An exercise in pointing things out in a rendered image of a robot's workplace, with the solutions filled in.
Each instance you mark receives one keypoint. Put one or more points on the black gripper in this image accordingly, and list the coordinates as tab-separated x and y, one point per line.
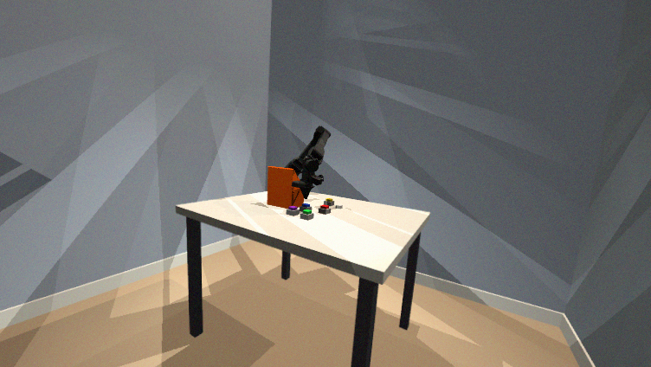
304	186

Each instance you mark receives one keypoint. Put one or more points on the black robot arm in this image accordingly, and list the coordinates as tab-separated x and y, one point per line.
312	156

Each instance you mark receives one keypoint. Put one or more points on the red button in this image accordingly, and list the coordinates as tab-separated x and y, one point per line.
324	209

